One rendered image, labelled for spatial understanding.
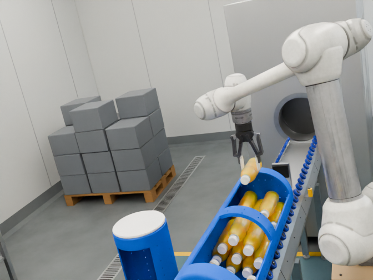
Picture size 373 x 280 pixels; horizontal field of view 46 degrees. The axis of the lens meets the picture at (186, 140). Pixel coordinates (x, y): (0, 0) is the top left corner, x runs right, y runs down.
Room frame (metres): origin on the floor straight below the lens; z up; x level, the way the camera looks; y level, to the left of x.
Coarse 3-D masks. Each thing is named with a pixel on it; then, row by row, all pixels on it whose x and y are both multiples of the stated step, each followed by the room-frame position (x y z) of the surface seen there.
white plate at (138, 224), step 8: (128, 216) 2.19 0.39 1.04; (136, 216) 2.17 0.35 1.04; (144, 216) 2.15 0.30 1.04; (152, 216) 2.13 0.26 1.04; (160, 216) 2.11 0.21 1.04; (120, 224) 2.11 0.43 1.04; (128, 224) 2.09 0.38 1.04; (136, 224) 2.07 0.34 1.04; (144, 224) 2.05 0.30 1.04; (152, 224) 2.03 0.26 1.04; (160, 224) 2.02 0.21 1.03; (120, 232) 2.02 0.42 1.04; (128, 232) 2.00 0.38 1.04; (136, 232) 1.98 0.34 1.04; (144, 232) 1.97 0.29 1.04; (152, 232) 1.97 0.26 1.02
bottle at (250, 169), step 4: (252, 160) 1.90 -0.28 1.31; (248, 164) 1.85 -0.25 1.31; (252, 164) 1.85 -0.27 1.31; (260, 164) 1.90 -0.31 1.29; (244, 168) 1.82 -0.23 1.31; (248, 168) 1.81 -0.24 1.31; (252, 168) 1.82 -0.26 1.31; (256, 168) 1.84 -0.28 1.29; (260, 168) 1.89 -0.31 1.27; (244, 172) 1.80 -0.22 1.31; (248, 172) 1.79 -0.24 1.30; (252, 172) 1.79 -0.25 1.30; (256, 172) 1.82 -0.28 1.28; (240, 176) 1.82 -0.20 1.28; (248, 176) 1.78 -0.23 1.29; (252, 176) 1.78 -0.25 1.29; (252, 180) 1.79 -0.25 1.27
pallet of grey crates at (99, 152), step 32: (96, 96) 5.75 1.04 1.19; (128, 96) 5.21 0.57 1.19; (64, 128) 5.40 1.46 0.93; (96, 128) 4.92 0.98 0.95; (128, 128) 4.77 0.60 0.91; (160, 128) 5.34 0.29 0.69; (64, 160) 5.12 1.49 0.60; (96, 160) 4.97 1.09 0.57; (128, 160) 4.81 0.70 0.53; (160, 160) 5.16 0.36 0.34; (64, 192) 5.17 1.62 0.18; (96, 192) 5.00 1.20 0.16; (128, 192) 4.84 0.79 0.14; (160, 192) 4.95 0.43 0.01
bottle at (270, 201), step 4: (268, 192) 1.92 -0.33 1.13; (272, 192) 1.91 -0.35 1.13; (264, 196) 1.91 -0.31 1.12; (268, 196) 1.87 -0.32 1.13; (272, 196) 1.87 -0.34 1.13; (276, 196) 1.89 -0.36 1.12; (264, 200) 1.85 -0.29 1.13; (268, 200) 1.83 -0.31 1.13; (272, 200) 1.84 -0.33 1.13; (276, 200) 1.86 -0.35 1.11; (260, 204) 1.82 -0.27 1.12; (264, 204) 1.80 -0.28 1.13; (268, 204) 1.80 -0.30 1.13; (272, 204) 1.81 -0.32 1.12; (276, 204) 1.85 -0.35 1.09; (260, 208) 1.80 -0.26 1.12; (264, 208) 1.78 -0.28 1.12; (268, 208) 1.78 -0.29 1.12; (272, 208) 1.79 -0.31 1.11; (268, 212) 1.77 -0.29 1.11; (272, 212) 1.78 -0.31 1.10
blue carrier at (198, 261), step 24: (264, 168) 1.98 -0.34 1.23; (240, 192) 2.04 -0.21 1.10; (264, 192) 1.99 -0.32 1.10; (288, 192) 1.89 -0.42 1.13; (216, 216) 1.63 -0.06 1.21; (240, 216) 1.57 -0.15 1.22; (264, 216) 1.59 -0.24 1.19; (216, 240) 1.71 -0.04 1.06; (192, 264) 1.29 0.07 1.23; (264, 264) 1.38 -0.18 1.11
